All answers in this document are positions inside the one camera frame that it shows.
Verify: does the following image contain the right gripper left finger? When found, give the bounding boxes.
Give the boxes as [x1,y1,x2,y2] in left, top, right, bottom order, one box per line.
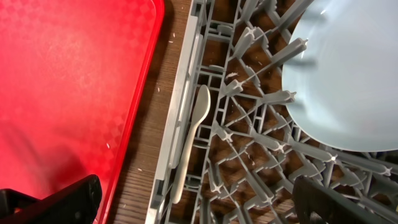
[1,174,102,224]

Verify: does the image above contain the grey dishwasher rack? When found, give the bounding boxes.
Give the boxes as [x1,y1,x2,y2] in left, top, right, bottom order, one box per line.
[146,0,397,223]

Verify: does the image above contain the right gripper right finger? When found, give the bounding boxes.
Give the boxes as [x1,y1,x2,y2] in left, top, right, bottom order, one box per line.
[292,176,388,224]

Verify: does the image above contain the light blue plate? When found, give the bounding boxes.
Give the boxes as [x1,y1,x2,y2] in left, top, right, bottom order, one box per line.
[282,0,397,152]

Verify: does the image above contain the red serving tray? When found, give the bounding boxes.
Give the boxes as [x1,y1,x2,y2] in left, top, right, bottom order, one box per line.
[1,0,165,223]

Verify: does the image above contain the white plastic spoon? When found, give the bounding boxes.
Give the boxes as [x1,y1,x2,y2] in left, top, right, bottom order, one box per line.
[170,85,211,204]

